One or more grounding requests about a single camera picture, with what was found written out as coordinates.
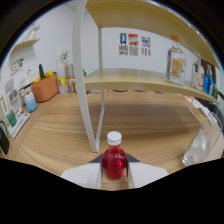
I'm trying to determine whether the small red liquid bottle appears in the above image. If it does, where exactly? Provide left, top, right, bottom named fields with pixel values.
left=101, top=131, right=128, bottom=181

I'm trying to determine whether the clear bottle orange cap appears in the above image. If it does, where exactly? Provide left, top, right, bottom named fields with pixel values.
left=165, top=34, right=188, bottom=87

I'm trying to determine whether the white and blue cup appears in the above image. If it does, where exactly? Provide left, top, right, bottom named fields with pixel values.
left=24, top=91, right=39, bottom=113

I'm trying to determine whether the white tray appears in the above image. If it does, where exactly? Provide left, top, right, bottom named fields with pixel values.
left=7, top=112, right=31, bottom=139

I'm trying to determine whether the black bag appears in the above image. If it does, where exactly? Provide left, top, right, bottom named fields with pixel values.
left=0, top=120, right=10, bottom=156

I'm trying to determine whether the orange storage basket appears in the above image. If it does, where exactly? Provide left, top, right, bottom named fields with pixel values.
left=30, top=73, right=60, bottom=103

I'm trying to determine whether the two-tier wooden shelf rack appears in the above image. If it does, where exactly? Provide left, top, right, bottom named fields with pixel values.
left=72, top=0, right=221, bottom=154

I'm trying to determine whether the clear bottle red label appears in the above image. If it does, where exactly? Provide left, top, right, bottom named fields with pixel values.
left=190, top=55, right=205, bottom=91

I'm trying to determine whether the multicoloured wall poster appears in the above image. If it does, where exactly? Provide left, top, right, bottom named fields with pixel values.
left=141, top=35, right=152, bottom=57

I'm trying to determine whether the red wall poster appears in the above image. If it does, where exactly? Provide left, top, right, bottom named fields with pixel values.
left=128, top=33, right=139, bottom=57

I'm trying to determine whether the blue wall poster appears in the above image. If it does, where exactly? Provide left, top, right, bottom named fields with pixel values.
left=118, top=32, right=129, bottom=56

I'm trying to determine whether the wooden wall shelf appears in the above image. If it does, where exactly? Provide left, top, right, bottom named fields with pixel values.
left=9, top=38, right=41, bottom=56

